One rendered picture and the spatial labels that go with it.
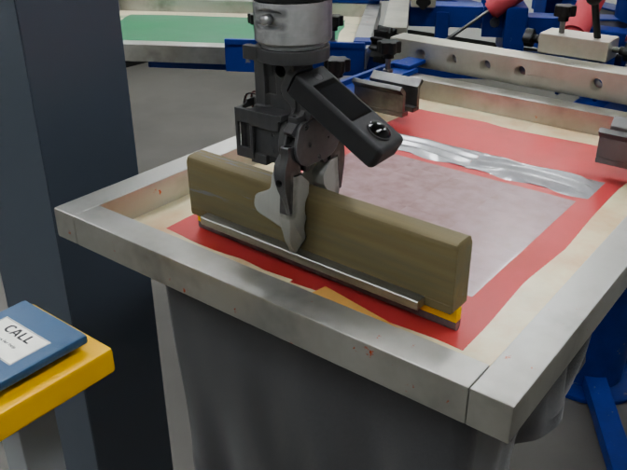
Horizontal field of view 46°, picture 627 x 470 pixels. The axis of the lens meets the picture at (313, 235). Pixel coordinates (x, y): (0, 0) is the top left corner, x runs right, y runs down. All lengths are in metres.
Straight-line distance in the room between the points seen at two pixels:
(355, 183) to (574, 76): 0.49
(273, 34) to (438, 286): 0.28
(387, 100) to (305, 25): 0.56
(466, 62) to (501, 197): 0.47
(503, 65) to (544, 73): 0.08
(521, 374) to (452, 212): 0.38
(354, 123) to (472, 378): 0.26
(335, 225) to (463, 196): 0.31
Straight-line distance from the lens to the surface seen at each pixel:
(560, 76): 1.38
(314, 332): 0.68
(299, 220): 0.76
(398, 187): 1.03
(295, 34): 0.70
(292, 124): 0.72
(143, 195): 0.97
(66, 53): 1.16
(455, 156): 1.14
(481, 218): 0.96
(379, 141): 0.70
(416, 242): 0.70
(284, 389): 0.90
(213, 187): 0.86
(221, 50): 1.66
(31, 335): 0.74
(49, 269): 1.26
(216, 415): 1.05
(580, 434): 2.14
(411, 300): 0.71
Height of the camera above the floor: 1.37
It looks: 27 degrees down
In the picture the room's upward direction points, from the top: straight up
